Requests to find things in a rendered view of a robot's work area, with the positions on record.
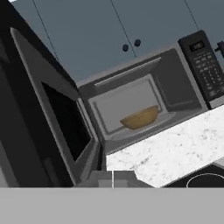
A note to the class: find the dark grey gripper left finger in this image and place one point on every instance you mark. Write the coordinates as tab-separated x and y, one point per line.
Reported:
102	178

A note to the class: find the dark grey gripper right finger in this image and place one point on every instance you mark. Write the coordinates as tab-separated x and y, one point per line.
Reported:
124	178

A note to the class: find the tan wooden bowl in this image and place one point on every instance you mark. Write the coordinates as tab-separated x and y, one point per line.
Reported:
140	119

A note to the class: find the grey microwave oven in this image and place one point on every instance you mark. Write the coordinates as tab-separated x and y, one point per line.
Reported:
180	87

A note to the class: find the grey microwave door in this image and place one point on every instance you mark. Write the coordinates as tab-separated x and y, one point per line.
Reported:
38	75

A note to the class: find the blue-grey cupboard door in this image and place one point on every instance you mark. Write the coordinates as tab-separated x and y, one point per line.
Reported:
87	32
157	20
32	26
208	14

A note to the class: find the black hob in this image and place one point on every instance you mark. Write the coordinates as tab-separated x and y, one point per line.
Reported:
204	178

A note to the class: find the dark round cupboard knob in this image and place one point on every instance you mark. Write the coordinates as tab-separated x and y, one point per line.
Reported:
125	47
137	43

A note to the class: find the small dark object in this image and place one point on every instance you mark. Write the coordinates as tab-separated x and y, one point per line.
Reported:
220	49

